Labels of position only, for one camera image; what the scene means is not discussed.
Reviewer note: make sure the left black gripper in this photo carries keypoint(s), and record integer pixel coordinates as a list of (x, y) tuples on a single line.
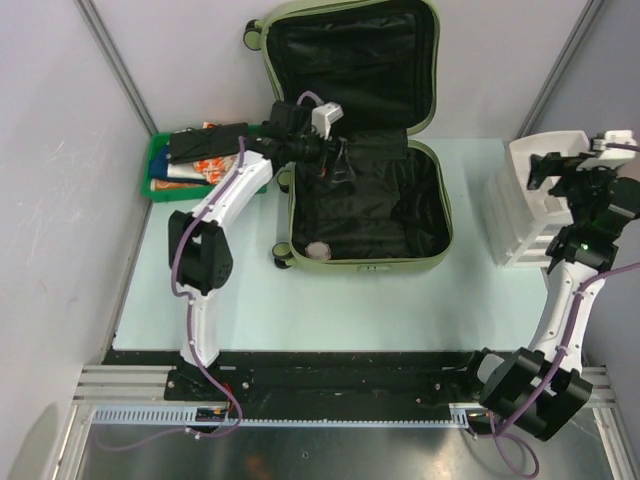
[(341, 171)]

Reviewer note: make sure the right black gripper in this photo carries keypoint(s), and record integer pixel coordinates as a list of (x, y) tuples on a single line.
[(553, 164)]

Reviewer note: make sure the olive green hard-shell suitcase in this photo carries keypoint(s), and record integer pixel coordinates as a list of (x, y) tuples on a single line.
[(378, 61)]

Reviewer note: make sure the floral tulip print cloth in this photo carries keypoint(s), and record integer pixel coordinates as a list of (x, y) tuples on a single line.
[(215, 168)]

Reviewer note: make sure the black cloth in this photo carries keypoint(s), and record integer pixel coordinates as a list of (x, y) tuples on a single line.
[(193, 145)]

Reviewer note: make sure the white cloth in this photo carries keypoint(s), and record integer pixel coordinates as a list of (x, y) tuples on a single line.
[(184, 171)]

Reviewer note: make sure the orange rabbit print cloth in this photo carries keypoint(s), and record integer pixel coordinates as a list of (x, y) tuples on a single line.
[(157, 185)]

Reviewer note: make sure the navy blue cloth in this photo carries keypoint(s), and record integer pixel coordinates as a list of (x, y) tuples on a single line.
[(158, 166)]

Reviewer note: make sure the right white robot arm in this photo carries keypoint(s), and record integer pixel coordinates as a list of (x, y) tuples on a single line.
[(539, 388)]

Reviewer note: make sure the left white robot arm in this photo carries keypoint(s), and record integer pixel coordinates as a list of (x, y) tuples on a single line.
[(200, 257)]

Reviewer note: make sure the white plastic drawer organizer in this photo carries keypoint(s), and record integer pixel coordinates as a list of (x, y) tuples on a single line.
[(521, 223)]

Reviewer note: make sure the green plastic tray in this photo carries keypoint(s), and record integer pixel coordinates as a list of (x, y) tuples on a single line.
[(157, 141)]

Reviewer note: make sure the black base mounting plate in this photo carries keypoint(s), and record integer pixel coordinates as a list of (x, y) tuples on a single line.
[(321, 386)]

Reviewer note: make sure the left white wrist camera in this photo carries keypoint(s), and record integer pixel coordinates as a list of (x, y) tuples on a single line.
[(324, 116)]

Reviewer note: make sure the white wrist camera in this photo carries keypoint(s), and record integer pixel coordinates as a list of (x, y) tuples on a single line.
[(324, 116), (610, 149)]

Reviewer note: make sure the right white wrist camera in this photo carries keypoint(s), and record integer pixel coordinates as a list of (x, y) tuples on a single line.
[(610, 149)]

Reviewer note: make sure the right aluminium frame post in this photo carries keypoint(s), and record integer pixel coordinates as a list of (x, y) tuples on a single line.
[(583, 26)]

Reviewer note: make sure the aluminium frame post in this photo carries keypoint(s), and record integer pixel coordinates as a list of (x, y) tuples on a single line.
[(107, 46), (583, 26)]

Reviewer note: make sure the left aluminium frame post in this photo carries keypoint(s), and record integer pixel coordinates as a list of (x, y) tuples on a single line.
[(107, 46)]

